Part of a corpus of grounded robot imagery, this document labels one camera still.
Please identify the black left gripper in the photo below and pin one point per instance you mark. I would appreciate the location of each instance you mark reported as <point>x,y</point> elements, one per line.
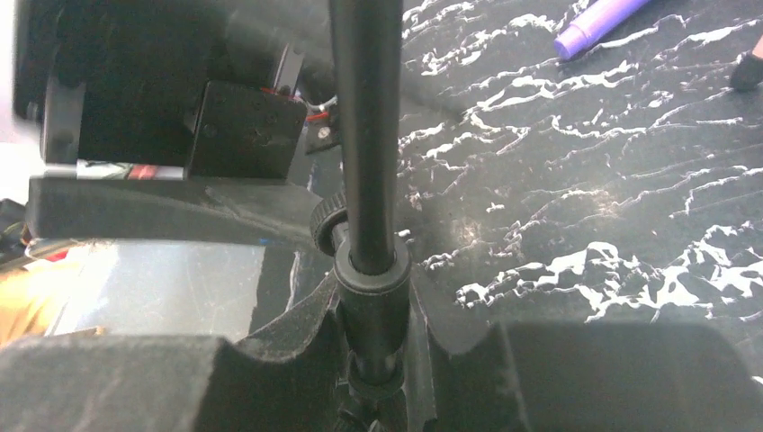
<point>208,86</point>

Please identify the right gripper right finger pad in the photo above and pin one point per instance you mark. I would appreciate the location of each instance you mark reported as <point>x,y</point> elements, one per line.
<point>476,375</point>

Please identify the black right gripper left finger pad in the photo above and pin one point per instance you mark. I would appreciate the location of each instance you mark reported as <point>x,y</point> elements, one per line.
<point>281,378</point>

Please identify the black tripod mic stand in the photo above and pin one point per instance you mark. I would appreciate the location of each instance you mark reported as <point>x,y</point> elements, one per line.
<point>372,265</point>

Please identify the purple microphone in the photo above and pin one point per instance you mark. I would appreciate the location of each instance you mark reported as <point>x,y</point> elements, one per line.
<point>593,24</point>

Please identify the pink tripod music stand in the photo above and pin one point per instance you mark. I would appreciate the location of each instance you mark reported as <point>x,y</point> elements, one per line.
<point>747,75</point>

